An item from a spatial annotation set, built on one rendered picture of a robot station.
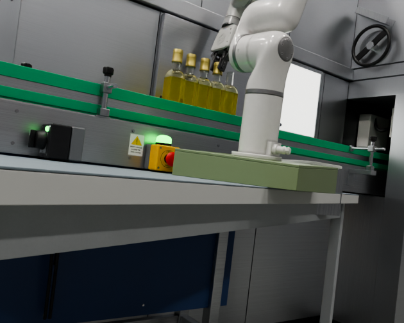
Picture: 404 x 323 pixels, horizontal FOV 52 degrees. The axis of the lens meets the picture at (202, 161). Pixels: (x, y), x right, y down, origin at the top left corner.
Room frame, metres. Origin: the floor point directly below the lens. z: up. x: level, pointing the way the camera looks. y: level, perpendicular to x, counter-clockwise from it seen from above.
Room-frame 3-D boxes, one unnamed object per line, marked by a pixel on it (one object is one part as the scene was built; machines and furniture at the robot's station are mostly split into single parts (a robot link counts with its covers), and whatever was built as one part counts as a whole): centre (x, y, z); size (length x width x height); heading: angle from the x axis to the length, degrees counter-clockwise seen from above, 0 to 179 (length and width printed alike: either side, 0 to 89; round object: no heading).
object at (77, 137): (0.98, 0.34, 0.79); 0.08 x 0.08 x 0.08; 36
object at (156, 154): (1.15, 0.11, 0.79); 0.07 x 0.07 x 0.07; 36
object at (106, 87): (1.07, 0.26, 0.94); 0.07 x 0.04 x 0.13; 36
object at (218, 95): (1.48, -0.02, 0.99); 0.06 x 0.06 x 0.21; 36
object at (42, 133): (0.95, 0.38, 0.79); 0.04 x 0.03 x 0.04; 36
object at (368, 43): (2.05, -0.78, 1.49); 0.21 x 0.05 x 0.21; 36
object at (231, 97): (1.51, -0.07, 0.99); 0.06 x 0.06 x 0.21; 36
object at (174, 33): (1.75, -0.16, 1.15); 0.90 x 0.03 x 0.34; 126
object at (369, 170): (1.83, -0.72, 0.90); 0.17 x 0.05 x 0.23; 36
